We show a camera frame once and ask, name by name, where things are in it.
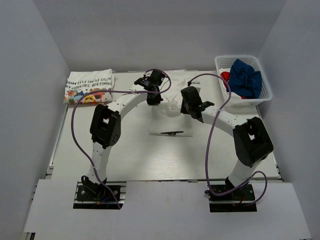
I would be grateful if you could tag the dark blue t-shirt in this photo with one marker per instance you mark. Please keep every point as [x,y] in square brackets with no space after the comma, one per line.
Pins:
[244,80]

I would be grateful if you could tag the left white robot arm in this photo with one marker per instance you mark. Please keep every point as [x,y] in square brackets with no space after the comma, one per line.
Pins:
[105,126]

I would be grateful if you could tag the folded white cartoon t-shirt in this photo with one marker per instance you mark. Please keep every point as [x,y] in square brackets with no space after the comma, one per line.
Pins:
[91,82]

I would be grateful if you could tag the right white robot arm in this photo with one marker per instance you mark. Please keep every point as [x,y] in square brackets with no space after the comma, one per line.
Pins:
[251,140]

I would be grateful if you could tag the white t-shirt red graphic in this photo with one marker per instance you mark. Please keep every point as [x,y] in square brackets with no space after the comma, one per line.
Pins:
[226,76]

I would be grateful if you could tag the white plastic mesh basket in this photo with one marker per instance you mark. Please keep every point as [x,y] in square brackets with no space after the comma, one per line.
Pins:
[224,63]

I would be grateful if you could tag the white t-shirt black graphic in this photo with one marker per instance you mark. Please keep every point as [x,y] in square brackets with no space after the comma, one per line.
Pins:
[166,118]

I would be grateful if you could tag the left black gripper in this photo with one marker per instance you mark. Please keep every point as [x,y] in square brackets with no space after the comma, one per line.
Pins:
[155,102]

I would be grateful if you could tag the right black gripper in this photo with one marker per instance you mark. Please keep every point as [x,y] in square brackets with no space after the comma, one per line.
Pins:
[184,110]

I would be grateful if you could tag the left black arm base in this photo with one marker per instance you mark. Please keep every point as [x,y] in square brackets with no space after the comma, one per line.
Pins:
[86,200]

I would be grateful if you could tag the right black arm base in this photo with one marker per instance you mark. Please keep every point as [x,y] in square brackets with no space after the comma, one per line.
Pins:
[235,202]

